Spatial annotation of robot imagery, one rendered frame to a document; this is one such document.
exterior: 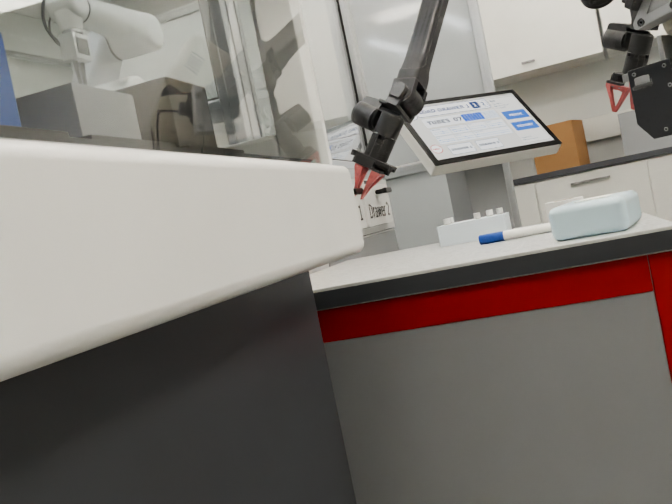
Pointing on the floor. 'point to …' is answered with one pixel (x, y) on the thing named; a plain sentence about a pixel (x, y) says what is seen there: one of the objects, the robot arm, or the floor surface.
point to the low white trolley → (506, 369)
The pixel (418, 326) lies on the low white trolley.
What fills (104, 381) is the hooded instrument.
